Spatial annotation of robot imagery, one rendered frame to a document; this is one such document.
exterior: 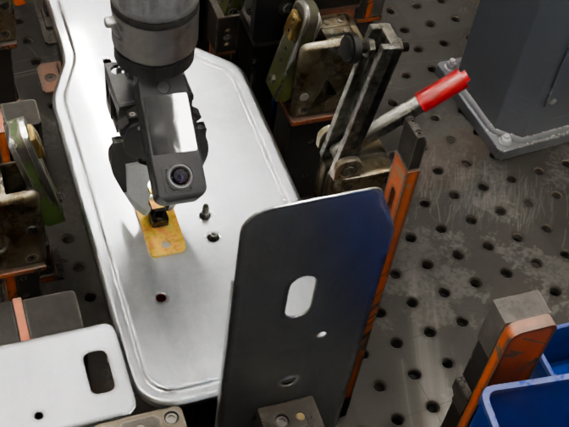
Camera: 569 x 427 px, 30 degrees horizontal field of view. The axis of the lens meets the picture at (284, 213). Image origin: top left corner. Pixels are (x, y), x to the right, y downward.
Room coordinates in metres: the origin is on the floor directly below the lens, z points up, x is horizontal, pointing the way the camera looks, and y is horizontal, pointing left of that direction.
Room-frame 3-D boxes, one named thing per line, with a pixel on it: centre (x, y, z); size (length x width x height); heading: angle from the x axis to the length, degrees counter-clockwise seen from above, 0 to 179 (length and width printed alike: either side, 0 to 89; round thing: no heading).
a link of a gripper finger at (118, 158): (0.67, 0.15, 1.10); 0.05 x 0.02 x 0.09; 116
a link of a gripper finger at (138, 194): (0.69, 0.16, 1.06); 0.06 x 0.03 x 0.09; 26
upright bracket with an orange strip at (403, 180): (0.67, -0.10, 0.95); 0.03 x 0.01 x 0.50; 26
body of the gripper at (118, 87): (0.70, 0.14, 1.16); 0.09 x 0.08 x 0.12; 26
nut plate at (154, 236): (0.67, 0.13, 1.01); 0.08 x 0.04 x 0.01; 26
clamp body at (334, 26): (0.94, -0.02, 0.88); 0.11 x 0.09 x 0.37; 116
